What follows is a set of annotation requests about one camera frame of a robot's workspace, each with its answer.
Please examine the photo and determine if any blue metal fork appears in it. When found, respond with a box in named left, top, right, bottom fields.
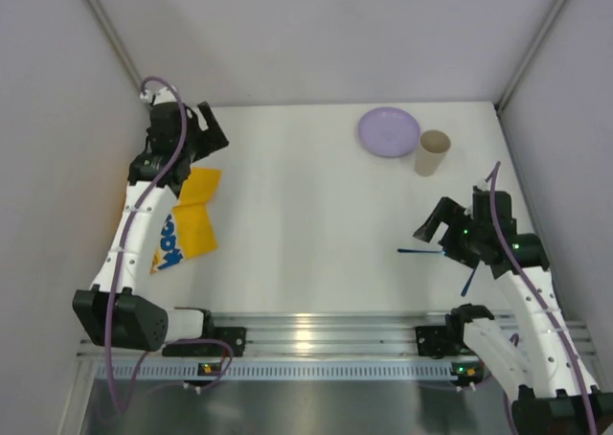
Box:
left=397, top=248, right=445, bottom=255

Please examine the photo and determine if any beige paper cup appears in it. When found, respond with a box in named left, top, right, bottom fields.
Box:
left=414, top=129, right=451, bottom=177

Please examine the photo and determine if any lilac plastic plate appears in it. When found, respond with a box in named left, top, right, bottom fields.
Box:
left=356, top=106, right=421, bottom=158

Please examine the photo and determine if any yellow Pikachu placemat cloth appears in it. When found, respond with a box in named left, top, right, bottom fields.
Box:
left=150, top=168, right=221, bottom=274

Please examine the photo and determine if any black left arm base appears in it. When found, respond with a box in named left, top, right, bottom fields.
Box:
left=162, top=327, right=247, bottom=358

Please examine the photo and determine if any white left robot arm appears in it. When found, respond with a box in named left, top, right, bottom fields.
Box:
left=72, top=79, right=229, bottom=352

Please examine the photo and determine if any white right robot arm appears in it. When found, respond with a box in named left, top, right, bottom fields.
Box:
left=414, top=188, right=612, bottom=434

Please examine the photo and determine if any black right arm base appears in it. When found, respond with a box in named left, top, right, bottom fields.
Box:
left=415, top=309, right=473, bottom=359

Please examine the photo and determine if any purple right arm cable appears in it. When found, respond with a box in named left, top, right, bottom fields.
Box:
left=486, top=160, right=600, bottom=435

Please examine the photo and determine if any aluminium mounting rail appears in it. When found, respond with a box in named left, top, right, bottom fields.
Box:
left=76, top=309, right=598, bottom=359

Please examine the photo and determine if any perforated cable duct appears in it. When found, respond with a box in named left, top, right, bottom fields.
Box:
left=94, top=361, right=480, bottom=381

